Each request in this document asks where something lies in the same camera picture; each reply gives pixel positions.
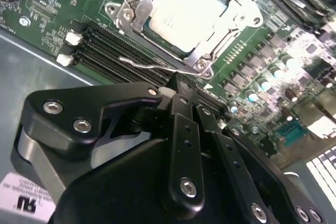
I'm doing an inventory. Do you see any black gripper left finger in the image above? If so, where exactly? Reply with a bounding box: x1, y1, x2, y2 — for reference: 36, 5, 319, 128
10, 73, 206, 212

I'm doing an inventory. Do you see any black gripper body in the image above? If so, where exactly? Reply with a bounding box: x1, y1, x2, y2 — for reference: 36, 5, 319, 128
49, 137, 249, 224

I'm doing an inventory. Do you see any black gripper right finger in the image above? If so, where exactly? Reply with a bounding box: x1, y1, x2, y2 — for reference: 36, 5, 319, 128
187, 83, 331, 224

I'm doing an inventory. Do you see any metal socket cover frame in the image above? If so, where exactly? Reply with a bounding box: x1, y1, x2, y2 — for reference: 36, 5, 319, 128
115, 0, 263, 59

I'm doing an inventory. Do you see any CPU with silver top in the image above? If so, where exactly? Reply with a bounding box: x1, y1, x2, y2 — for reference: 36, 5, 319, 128
143, 0, 232, 54

